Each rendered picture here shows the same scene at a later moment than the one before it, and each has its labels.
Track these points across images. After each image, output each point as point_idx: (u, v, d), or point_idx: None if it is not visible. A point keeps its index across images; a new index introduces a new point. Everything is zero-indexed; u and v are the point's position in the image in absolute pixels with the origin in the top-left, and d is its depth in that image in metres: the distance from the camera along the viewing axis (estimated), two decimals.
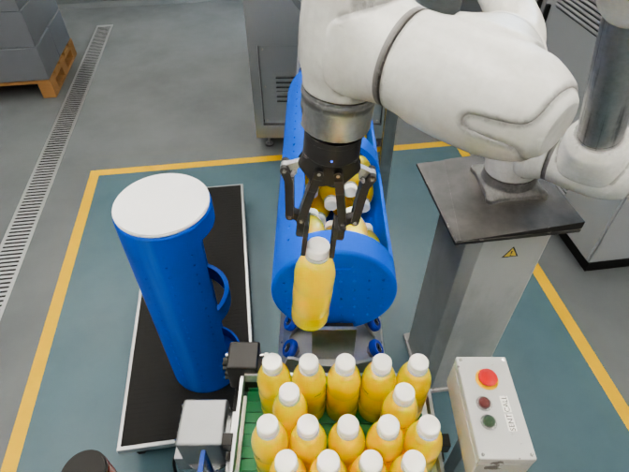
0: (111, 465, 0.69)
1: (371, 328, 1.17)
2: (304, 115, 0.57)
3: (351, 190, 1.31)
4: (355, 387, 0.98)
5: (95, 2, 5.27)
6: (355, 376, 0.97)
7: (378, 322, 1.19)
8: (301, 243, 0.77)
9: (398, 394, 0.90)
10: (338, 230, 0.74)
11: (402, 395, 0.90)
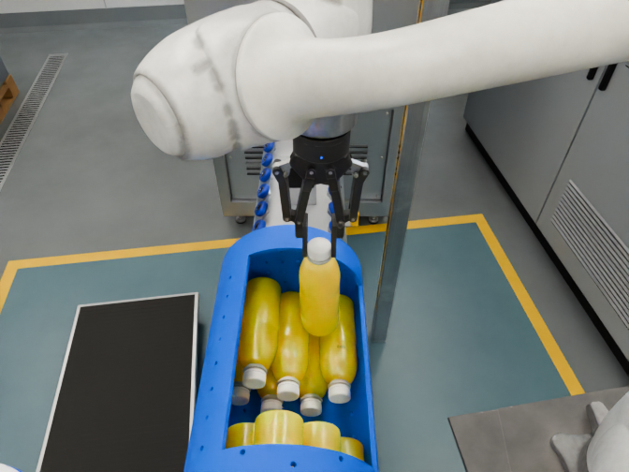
0: None
1: None
2: None
3: None
4: None
5: (51, 25, 4.55)
6: None
7: None
8: None
9: None
10: (337, 228, 0.73)
11: None
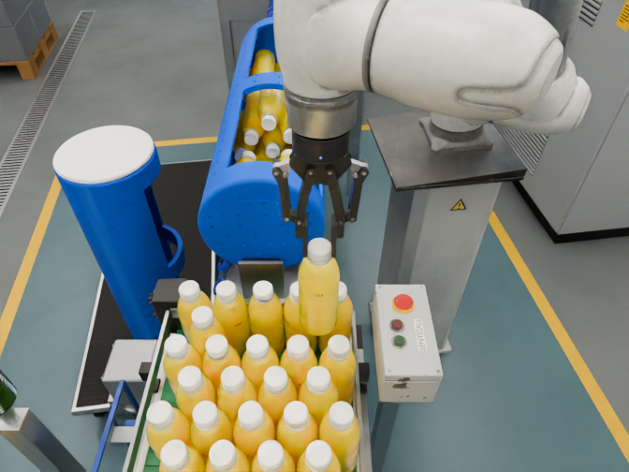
0: None
1: None
2: (288, 114, 0.58)
3: (291, 136, 1.30)
4: (274, 315, 0.97)
5: None
6: (273, 304, 0.96)
7: None
8: None
9: (311, 248, 0.77)
10: (337, 228, 0.73)
11: (314, 249, 0.77)
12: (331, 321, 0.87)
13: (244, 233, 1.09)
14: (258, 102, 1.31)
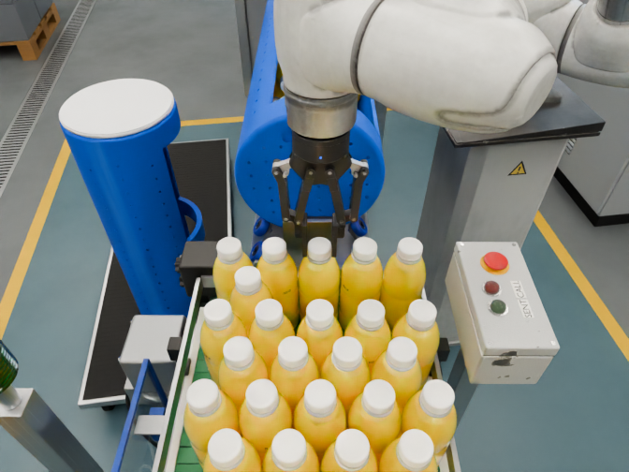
0: None
1: (354, 228, 0.99)
2: (289, 114, 0.58)
3: None
4: (331, 280, 0.79)
5: None
6: (331, 266, 0.79)
7: (364, 228, 1.01)
8: None
9: None
10: (338, 228, 0.73)
11: None
12: None
13: (289, 184, 0.92)
14: None
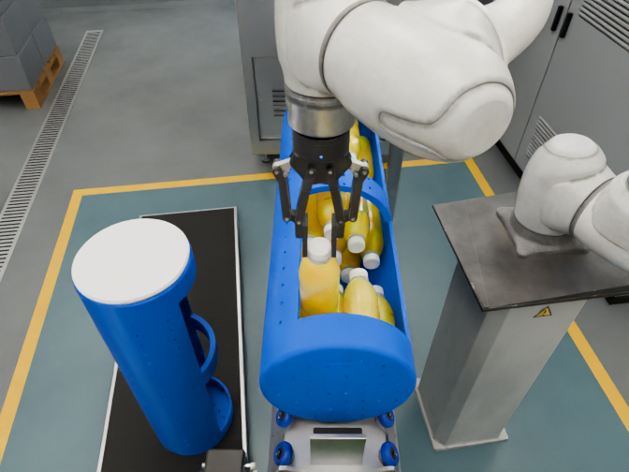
0: None
1: (381, 422, 0.95)
2: (289, 112, 0.58)
3: (358, 244, 1.09)
4: (331, 279, 0.80)
5: (86, 7, 5.05)
6: (331, 266, 0.79)
7: (392, 417, 0.97)
8: None
9: None
10: (337, 228, 0.73)
11: None
12: None
13: (315, 391, 0.88)
14: (318, 203, 1.10)
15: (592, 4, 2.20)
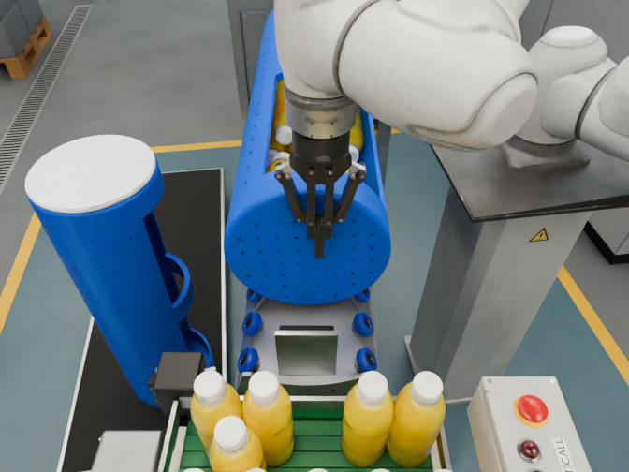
0: None
1: (358, 329, 0.86)
2: None
3: None
4: None
5: None
6: None
7: (370, 326, 0.88)
8: (324, 247, 0.77)
9: None
10: None
11: None
12: None
13: (285, 260, 0.83)
14: None
15: None
